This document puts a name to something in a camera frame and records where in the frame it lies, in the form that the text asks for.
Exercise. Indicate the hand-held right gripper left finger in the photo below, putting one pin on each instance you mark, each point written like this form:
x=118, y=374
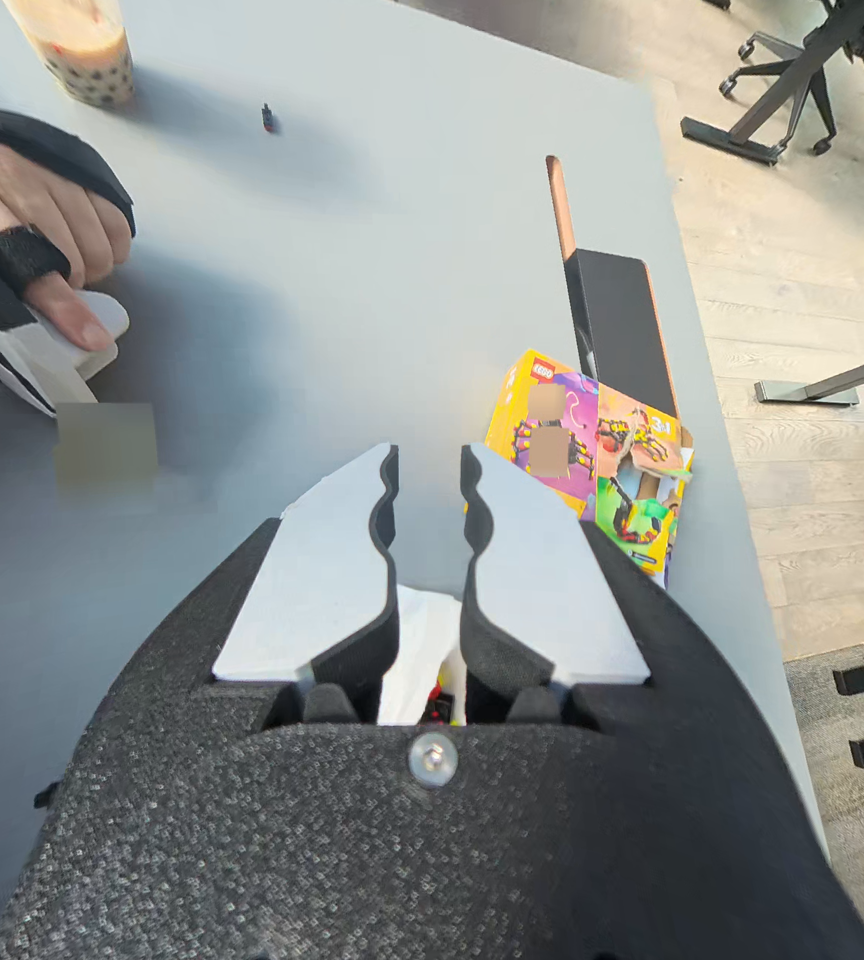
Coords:
x=312, y=593

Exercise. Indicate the colourful cardboard lego box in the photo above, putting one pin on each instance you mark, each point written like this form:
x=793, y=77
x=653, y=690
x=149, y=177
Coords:
x=612, y=465

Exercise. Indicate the dark metal desk leg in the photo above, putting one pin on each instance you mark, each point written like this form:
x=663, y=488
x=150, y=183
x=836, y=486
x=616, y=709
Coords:
x=837, y=383

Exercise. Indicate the black yellow lego slope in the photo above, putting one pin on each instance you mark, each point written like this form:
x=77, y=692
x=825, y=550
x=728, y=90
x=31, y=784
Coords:
x=270, y=117

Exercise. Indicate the clear plastic cup with straw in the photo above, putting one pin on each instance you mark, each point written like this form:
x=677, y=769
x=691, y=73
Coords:
x=80, y=45

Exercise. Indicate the black office chair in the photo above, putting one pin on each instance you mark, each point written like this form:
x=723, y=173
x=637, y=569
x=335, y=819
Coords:
x=769, y=53

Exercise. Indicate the wood edged desk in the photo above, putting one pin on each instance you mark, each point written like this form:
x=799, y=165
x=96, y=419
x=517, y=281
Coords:
x=799, y=75

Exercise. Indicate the person's left hand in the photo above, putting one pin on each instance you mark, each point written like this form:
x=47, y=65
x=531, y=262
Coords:
x=42, y=203

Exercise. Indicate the torn printed white paper bag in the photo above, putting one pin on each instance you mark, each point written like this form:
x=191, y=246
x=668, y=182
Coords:
x=417, y=645

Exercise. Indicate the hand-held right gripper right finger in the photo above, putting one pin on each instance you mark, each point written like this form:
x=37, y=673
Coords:
x=552, y=593

